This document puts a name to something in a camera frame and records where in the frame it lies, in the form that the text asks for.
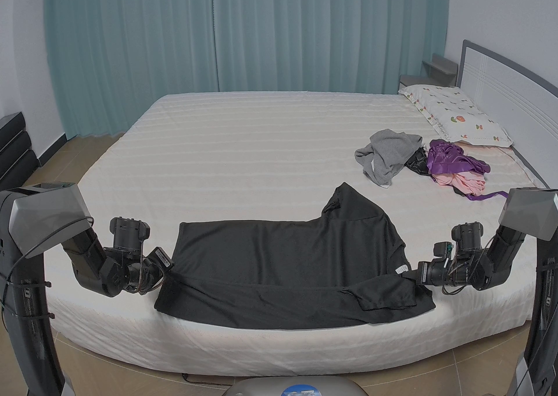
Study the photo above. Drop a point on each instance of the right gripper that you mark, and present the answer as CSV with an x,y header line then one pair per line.
x,y
433,273

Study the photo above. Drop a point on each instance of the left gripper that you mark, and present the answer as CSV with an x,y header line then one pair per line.
x,y
156,270

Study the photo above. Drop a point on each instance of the black T-shirt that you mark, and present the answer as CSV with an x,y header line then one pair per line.
x,y
283,254

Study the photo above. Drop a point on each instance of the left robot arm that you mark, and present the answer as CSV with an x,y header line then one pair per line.
x,y
48,215

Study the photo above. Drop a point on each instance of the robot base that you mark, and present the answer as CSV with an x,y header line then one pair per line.
x,y
261,387

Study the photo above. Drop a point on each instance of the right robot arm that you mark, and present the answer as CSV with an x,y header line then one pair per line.
x,y
532,211

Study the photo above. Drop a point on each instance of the bed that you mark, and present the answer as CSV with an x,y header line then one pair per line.
x,y
244,141

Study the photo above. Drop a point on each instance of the pink garment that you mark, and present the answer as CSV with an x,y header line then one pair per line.
x,y
466,184

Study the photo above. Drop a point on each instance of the black shiny garment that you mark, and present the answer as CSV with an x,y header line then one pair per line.
x,y
419,164

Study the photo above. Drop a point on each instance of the purple garment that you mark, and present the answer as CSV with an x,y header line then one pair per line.
x,y
449,158

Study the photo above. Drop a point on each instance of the grey garment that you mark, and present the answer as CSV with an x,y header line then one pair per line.
x,y
388,156

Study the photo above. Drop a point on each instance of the white printed pillow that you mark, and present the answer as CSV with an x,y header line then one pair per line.
x,y
457,115

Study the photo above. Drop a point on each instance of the black chest of drawers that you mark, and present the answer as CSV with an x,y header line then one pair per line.
x,y
15,150

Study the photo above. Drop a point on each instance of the grey bedside table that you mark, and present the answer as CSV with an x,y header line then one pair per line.
x,y
420,80

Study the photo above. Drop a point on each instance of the blue-green curtain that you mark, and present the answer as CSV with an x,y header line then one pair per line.
x,y
130,36
331,19

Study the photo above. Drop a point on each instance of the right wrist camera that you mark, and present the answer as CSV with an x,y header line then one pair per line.
x,y
440,250

